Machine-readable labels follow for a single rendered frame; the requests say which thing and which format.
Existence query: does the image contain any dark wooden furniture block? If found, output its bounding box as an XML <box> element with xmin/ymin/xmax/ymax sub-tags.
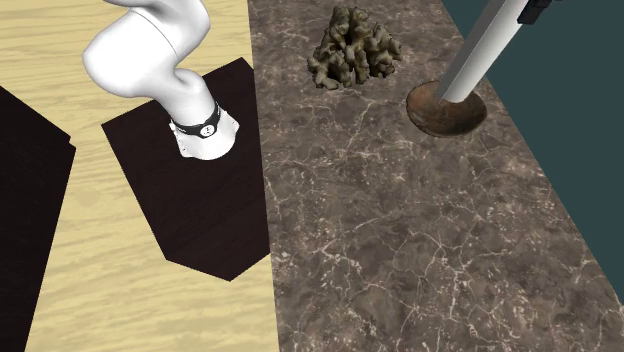
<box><xmin>0</xmin><ymin>85</ymin><xmax>77</xmax><ymax>352</ymax></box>

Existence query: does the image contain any dark wooden robot stand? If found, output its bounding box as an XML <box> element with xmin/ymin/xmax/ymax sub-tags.
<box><xmin>101</xmin><ymin>56</ymin><xmax>272</xmax><ymax>283</ymax></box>

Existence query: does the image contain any brown round bowl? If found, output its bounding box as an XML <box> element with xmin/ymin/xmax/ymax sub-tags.
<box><xmin>405</xmin><ymin>80</ymin><xmax>488</xmax><ymax>138</ymax></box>

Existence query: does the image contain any knobbly olive-brown root lump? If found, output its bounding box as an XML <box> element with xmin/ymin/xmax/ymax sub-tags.
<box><xmin>306</xmin><ymin>5</ymin><xmax>404</xmax><ymax>91</ymax></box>

